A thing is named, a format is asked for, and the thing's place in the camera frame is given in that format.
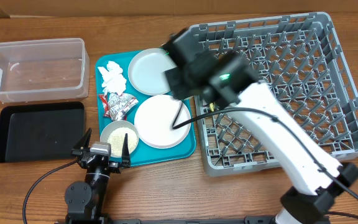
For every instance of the silver foil wrapper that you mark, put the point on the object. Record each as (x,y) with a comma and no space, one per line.
(120,105)

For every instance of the yellow plastic utensil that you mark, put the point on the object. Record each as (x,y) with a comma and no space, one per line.
(212,106)

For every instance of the black plastic tray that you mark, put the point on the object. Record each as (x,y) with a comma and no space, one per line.
(40,132)

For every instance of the pink round plate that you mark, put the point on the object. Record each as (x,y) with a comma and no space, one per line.
(154,118)

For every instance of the white napkin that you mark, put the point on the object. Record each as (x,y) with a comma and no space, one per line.
(113,79)

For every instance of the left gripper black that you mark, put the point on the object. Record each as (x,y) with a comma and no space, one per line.
(84,142)

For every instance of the grey bowl with grains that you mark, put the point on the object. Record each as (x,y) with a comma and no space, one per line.
(114,134)

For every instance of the clear plastic bin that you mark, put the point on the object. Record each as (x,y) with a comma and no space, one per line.
(42,70)

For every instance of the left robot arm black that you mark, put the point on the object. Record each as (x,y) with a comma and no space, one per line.
(85,199)

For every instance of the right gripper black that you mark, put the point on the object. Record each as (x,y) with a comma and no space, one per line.
(178,90)

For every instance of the grey round plate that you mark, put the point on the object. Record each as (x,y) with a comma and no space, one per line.
(146,71)

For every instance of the grey dishwasher rack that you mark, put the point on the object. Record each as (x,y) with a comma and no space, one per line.
(301,58)

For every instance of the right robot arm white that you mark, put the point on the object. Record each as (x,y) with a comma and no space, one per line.
(231,83)

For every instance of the red snack wrapper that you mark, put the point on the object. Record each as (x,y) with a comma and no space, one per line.
(105,105)

